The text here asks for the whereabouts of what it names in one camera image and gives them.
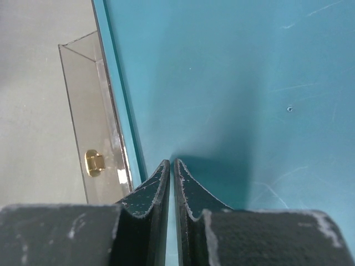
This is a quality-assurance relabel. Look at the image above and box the clear drawer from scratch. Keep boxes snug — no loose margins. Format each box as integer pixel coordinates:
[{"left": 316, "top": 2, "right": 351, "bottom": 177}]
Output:
[{"left": 58, "top": 31, "right": 133, "bottom": 204}]

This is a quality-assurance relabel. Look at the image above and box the teal drawer cabinet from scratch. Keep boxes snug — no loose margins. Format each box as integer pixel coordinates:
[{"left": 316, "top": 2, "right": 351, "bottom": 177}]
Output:
[{"left": 91, "top": 0, "right": 355, "bottom": 211}]

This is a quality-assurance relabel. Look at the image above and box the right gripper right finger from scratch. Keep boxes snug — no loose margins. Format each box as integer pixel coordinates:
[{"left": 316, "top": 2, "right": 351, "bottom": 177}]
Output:
[{"left": 174, "top": 159, "right": 354, "bottom": 265}]

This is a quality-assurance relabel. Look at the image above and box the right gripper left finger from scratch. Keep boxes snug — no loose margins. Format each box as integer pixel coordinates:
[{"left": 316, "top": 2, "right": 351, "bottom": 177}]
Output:
[{"left": 1, "top": 160, "right": 170, "bottom": 265}]

